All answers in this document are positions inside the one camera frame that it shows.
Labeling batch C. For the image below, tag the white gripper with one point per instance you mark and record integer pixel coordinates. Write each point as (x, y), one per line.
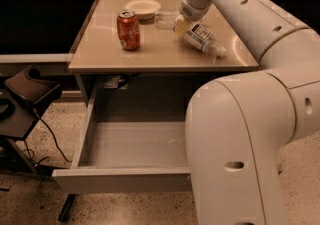
(190, 12)

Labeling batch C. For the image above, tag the blue labelled plastic bottle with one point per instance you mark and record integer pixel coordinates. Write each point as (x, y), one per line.
(204, 40)

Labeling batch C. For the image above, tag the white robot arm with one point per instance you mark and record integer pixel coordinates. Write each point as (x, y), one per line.
(236, 124)

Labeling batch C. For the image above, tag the clear plastic water bottle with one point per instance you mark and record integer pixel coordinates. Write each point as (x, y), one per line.
(165, 19)

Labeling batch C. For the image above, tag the beige counter cabinet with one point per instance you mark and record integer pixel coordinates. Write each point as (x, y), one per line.
(100, 52)

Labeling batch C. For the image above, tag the grey open drawer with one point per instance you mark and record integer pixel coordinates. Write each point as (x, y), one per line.
(132, 140)

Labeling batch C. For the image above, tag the white paper bowl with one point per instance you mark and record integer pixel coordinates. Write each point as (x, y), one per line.
(144, 9)

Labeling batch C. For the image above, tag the orange soda can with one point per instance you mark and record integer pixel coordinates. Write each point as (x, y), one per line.
(128, 30)

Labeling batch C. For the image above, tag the black chair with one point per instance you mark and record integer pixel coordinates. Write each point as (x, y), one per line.
(24, 99)

